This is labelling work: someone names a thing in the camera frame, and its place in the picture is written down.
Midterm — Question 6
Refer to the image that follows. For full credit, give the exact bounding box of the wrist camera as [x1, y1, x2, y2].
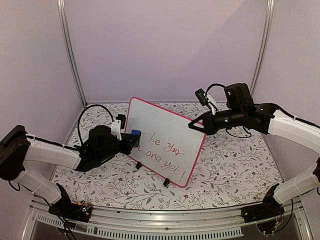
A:
[195, 88, 218, 115]
[111, 114, 127, 141]

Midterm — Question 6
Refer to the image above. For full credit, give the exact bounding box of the blue whiteboard eraser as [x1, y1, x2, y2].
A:
[131, 129, 142, 140]

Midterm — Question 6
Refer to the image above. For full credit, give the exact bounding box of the black stand foot left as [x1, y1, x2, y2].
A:
[135, 162, 142, 170]

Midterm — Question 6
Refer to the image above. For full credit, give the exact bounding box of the left black sleeved cable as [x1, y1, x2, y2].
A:
[76, 104, 115, 148]

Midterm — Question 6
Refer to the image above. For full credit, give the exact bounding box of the aluminium frame post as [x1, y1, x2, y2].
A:
[56, 0, 88, 107]
[249, 0, 275, 96]

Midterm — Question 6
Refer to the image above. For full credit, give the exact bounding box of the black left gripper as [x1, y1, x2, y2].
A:
[96, 134, 138, 164]

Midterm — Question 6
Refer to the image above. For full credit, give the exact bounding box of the front aluminium rail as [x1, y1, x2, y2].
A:
[24, 199, 314, 240]

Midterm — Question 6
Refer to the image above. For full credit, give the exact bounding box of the right aluminium frame post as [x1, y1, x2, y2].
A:
[249, 0, 275, 96]

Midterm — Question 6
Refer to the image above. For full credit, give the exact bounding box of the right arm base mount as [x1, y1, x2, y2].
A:
[241, 203, 285, 235]

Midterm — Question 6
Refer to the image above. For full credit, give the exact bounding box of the left aluminium frame post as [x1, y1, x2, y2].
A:
[56, 0, 88, 107]

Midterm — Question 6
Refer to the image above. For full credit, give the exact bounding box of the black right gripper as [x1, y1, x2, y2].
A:
[188, 107, 245, 137]

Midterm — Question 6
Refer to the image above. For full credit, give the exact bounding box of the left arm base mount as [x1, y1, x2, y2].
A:
[48, 198, 92, 223]

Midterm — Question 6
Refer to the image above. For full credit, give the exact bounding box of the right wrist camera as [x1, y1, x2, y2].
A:
[195, 88, 218, 115]

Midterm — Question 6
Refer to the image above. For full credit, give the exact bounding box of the right black cable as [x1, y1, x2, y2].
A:
[204, 83, 252, 138]

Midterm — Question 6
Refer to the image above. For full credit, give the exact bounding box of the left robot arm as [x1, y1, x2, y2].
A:
[0, 125, 142, 220]

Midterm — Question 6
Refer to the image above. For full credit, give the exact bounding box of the pink framed whiteboard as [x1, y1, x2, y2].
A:
[125, 97, 206, 188]

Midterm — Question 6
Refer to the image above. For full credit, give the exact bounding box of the floral table mat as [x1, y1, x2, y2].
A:
[51, 101, 286, 210]

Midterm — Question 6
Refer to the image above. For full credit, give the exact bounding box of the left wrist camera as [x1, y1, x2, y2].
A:
[111, 114, 127, 141]

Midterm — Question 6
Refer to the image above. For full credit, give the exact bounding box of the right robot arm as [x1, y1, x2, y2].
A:
[188, 83, 320, 223]

